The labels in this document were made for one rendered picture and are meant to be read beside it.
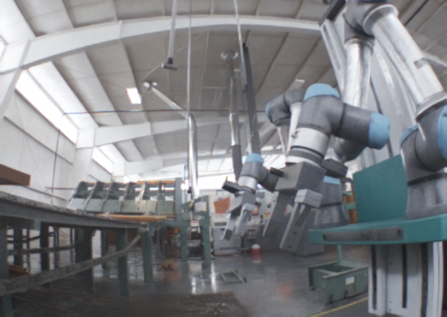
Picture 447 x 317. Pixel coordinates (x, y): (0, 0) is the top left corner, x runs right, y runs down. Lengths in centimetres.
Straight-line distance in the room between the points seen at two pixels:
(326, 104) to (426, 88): 25
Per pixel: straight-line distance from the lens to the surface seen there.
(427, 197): 67
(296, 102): 109
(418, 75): 63
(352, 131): 51
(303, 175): 43
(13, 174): 63
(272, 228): 55
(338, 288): 220
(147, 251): 359
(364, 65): 75
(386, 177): 95
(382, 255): 108
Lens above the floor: 76
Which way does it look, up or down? 18 degrees up
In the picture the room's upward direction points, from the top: 3 degrees counter-clockwise
